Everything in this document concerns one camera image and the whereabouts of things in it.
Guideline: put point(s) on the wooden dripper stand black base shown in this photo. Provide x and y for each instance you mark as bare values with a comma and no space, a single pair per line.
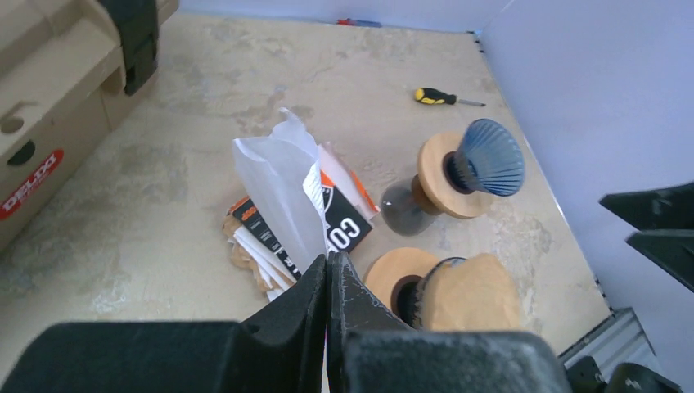
393,279

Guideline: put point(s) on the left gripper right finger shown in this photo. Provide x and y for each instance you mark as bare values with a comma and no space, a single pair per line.
369,349

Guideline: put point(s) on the white paper coffee filter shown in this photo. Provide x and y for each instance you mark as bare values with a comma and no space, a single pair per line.
281,175

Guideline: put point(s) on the tan plastic toolbox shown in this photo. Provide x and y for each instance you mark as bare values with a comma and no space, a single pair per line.
71,72

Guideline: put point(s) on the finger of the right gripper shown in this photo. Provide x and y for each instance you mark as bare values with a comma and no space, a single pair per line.
663,208
670,249

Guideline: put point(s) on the glass carafe with collar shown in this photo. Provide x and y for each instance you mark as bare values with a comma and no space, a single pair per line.
401,210

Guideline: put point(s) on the stack of paper filters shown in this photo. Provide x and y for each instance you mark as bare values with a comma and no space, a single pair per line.
271,277

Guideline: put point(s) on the coffee paper filter box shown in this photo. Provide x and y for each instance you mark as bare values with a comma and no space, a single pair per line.
348,210

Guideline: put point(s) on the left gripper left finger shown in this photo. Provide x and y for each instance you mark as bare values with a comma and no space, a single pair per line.
277,349

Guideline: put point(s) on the brown paper coffee filter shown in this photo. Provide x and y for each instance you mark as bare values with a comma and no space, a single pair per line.
478,295

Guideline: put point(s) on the wooden ring dripper holder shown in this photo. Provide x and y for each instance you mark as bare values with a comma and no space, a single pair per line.
435,184

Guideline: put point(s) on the red blue pen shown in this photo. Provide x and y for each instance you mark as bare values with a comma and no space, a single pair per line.
359,23

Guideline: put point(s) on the yellow black screwdriver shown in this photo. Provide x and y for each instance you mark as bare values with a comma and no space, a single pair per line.
432,96

